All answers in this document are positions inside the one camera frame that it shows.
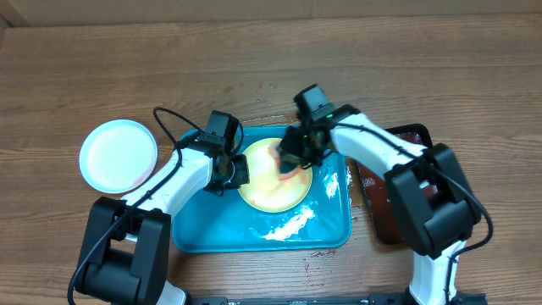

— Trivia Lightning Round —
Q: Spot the light blue plate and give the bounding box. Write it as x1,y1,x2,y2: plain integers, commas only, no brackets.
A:
79,119,158,194

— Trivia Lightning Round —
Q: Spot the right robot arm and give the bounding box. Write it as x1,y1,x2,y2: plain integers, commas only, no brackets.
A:
276,105,489,304

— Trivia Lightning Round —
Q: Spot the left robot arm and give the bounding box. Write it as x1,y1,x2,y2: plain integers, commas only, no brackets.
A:
67,142,249,304

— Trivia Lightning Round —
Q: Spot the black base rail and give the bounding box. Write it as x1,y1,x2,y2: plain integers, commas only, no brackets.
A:
181,291,488,305

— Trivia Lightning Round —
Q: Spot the black water tray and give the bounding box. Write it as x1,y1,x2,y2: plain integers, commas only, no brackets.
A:
357,124,433,246

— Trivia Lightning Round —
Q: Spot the yellow plate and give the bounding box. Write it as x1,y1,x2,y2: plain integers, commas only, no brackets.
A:
239,138,313,213

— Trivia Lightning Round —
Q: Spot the teal plastic tray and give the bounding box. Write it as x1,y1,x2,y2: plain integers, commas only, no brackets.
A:
172,126,351,253

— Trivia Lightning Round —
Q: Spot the pink and green sponge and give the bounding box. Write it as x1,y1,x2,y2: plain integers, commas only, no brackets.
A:
278,162,301,180

